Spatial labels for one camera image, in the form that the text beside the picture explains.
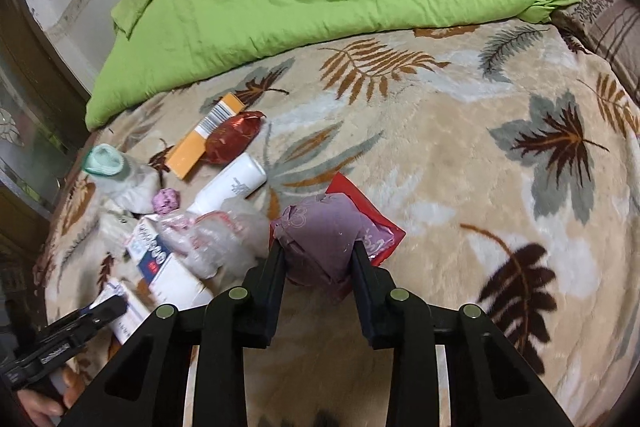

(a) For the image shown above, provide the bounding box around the crumpled pink paper ball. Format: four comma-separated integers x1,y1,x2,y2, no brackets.
152,188,180,217

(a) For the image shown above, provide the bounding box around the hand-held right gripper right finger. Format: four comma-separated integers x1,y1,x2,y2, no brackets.
350,239,576,427

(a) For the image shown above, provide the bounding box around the leaf printed beige blanket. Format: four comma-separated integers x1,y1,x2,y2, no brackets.
32,19,640,427

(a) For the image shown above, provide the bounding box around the person's left hand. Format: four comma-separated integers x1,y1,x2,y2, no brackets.
17,367,88,427

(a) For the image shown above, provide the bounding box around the plain white box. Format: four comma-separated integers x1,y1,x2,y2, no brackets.
94,279,153,345

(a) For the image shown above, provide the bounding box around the dark red foil wrapper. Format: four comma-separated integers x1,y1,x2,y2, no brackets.
204,111,266,165

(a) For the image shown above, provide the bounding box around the wooden door glass panel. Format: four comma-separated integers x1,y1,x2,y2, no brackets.
0,0,95,308

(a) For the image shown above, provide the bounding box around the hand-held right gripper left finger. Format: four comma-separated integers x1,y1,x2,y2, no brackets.
60,239,287,427

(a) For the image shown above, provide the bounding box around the white paper packet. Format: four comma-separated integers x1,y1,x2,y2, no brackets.
97,199,141,258

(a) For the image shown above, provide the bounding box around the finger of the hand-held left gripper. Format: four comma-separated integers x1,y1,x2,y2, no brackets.
65,294,129,334

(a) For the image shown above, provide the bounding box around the white sock green cuff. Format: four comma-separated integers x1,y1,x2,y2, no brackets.
84,144,160,214

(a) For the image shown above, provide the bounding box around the white tube bottle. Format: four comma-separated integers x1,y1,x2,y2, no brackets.
186,153,267,215

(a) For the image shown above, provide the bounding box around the white box blue label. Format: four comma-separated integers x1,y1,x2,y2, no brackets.
125,216,215,310

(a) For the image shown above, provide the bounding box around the orange cardboard box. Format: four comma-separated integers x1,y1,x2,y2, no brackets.
165,93,247,180

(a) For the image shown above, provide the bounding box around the clear plastic bag pink print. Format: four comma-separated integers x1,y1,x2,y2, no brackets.
156,212,211,258

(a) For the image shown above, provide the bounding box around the brown striped pillow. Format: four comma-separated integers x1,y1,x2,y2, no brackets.
552,0,640,88

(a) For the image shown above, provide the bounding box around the clear plastic bag red print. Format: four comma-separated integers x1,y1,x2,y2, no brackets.
185,199,273,280

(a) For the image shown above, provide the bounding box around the red foil packet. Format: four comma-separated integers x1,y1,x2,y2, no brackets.
322,173,407,303

